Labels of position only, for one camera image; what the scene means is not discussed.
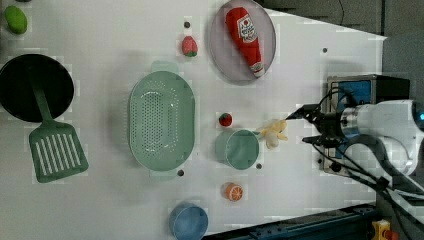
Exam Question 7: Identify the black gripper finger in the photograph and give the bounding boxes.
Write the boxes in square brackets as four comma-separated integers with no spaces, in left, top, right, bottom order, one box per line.
[302,135,328,146]
[287,104,321,121]

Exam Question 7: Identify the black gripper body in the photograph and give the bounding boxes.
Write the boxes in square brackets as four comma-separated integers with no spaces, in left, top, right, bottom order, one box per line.
[313,113,344,147]

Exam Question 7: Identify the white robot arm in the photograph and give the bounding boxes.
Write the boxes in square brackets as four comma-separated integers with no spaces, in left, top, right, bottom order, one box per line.
[287,100,423,175]

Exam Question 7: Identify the mint green cup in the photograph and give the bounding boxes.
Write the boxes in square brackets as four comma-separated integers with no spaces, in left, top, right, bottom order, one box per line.
[215,129,260,170]

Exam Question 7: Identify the small red plush tomato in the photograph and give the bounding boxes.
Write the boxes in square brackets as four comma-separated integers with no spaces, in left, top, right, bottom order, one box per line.
[219,113,232,127]

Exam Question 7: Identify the plush orange slice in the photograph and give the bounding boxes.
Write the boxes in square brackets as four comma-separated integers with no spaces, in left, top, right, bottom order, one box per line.
[224,183,244,202]

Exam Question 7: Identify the grey round plate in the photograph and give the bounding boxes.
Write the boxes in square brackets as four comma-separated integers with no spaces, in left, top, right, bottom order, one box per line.
[209,0,276,82]

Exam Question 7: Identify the red plush ketchup bottle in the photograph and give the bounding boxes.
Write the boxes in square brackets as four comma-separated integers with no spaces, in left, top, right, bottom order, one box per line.
[225,7,265,78]

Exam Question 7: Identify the red plush strawberry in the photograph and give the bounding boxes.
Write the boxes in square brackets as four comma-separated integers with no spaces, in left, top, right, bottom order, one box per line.
[181,36,198,57]

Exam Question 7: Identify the mint green colander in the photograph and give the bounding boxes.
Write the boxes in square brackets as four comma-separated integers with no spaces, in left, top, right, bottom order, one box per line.
[128,61,195,179]

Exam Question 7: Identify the blue cup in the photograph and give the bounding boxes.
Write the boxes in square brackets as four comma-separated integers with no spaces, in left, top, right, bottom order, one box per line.
[168,202,209,240]

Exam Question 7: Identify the green slotted spatula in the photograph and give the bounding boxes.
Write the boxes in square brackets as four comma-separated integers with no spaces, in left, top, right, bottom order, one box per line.
[29,79,89,183]

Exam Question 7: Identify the black frying pan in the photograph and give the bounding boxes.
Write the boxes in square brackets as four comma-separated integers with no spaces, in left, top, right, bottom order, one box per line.
[0,53,76,123]

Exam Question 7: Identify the green plush lime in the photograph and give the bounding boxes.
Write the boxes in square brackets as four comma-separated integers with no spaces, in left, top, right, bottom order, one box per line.
[4,5,28,34]

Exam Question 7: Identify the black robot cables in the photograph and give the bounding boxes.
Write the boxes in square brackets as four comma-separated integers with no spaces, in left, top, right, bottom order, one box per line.
[313,87,424,234]

